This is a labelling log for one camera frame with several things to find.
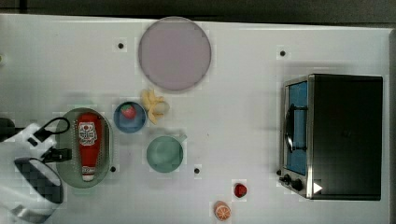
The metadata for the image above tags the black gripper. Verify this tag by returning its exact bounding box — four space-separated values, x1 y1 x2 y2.
41 147 72 163

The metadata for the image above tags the red plush ketchup bottle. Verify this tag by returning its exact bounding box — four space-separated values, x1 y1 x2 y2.
78 112 102 182

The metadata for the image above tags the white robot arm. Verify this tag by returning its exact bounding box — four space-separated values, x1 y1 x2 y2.
1 118 72 224

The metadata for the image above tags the green oval strainer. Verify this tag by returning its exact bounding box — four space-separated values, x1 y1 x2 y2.
56 107 113 189

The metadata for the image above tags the red strawberry toy in bowl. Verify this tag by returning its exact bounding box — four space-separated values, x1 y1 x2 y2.
120 105 136 119

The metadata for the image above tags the blue bowl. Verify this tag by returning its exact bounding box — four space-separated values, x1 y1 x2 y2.
113 102 148 133

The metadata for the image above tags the teal green cup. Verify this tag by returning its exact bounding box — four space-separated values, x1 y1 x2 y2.
147 134 187 174

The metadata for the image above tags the peeled yellow banana toy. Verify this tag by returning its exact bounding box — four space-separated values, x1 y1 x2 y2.
141 90 170 124

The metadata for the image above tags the round lilac plate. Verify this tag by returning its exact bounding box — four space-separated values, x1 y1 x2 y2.
138 17 212 91

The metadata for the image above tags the orange slice toy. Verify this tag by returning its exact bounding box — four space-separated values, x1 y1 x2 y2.
214 201 232 221

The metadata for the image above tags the red strawberry toy on table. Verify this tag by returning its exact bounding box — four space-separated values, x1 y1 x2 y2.
233 183 248 198

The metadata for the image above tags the silver toaster oven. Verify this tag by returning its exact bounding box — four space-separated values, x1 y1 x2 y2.
276 74 384 201

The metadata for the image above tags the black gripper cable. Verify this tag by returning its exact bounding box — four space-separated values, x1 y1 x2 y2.
33 117 71 144

